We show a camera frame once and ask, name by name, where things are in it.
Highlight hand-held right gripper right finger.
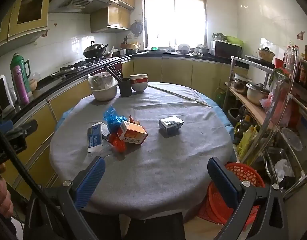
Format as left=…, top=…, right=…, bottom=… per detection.
left=207, top=157, right=289, bottom=240

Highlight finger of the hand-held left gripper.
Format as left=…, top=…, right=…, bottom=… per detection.
left=12, top=119, right=38, bottom=141
left=0, top=120, right=13, bottom=132

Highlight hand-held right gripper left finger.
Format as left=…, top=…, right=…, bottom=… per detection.
left=23, top=156, right=106, bottom=240

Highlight red plastic mesh basket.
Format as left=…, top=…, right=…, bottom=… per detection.
left=197, top=162, right=266, bottom=227

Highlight white blue cardboard box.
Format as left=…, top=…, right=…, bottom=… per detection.
left=87, top=121, right=111, bottom=154

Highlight orange plastic wrapper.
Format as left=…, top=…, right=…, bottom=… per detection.
left=108, top=132, right=127, bottom=153

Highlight orange cardboard box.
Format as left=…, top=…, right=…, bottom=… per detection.
left=118, top=120, right=148, bottom=145

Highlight blue plastic bag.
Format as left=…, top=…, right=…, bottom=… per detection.
left=103, top=106, right=129, bottom=133

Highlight small grey-white box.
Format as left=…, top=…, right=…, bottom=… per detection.
left=158, top=116, right=185, bottom=136

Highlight person's left hand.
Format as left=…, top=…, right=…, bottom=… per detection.
left=0, top=164, right=14, bottom=218

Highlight white standing device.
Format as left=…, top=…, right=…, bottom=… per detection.
left=0, top=75, right=15, bottom=117

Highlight pink thermos bottle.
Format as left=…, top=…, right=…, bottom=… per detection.
left=13, top=65, right=30, bottom=106

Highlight yellow plastic bag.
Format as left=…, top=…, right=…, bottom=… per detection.
left=237, top=124, right=258, bottom=161

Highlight cooking oil bottle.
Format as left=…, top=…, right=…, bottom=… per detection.
left=234, top=114, right=251, bottom=143

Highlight white plastic bag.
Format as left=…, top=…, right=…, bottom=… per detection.
left=274, top=158, right=295, bottom=183

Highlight green thermos flask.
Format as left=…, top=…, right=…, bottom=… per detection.
left=10, top=53, right=31, bottom=98

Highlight grey tablecloth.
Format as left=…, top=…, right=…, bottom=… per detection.
left=50, top=82, right=237, bottom=220

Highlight blue table cover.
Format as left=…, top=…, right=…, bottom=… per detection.
left=207, top=96, right=235, bottom=132

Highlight gas stove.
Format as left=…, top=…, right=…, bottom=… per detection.
left=50, top=57, right=119, bottom=79

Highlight metal shelf rack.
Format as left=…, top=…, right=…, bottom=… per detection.
left=223, top=54, right=307, bottom=202

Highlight beige metal basin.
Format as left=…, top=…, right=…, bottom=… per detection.
left=91, top=81, right=118, bottom=102

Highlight plastic covered bowl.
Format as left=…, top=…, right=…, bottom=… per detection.
left=88, top=73, right=116, bottom=91

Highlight large steel pot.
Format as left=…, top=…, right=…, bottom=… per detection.
left=246, top=82, right=270, bottom=106

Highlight red plastic bag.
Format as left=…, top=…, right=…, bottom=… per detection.
left=259, top=89, right=279, bottom=108

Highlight long wooden stick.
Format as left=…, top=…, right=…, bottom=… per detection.
left=148, top=85, right=213, bottom=108

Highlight black chopstick holder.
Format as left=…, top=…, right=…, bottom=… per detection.
left=118, top=78, right=132, bottom=98

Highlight black wok with lid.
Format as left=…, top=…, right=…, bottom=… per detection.
left=83, top=40, right=109, bottom=59

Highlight stacked white red bowls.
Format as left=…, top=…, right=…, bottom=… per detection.
left=129, top=73, right=149, bottom=93

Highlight yellow upper cabinets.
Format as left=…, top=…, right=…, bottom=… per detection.
left=0, top=0, right=135, bottom=55

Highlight yellow cabinets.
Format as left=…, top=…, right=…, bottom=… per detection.
left=0, top=0, right=135, bottom=55
left=0, top=55, right=232, bottom=202

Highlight yellow lower cabinets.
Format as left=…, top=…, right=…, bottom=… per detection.
left=0, top=55, right=232, bottom=202

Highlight black microwave oven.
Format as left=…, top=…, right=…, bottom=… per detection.
left=210, top=40, right=243, bottom=58

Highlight brown pot with lid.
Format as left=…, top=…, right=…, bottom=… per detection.
left=258, top=46, right=276, bottom=63

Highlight small blue fan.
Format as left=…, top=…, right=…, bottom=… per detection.
left=130, top=21, right=143, bottom=38

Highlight kitchen window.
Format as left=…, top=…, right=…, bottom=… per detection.
left=143, top=0, right=208, bottom=51

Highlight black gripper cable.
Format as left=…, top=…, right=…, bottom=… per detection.
left=0, top=124, right=71, bottom=233

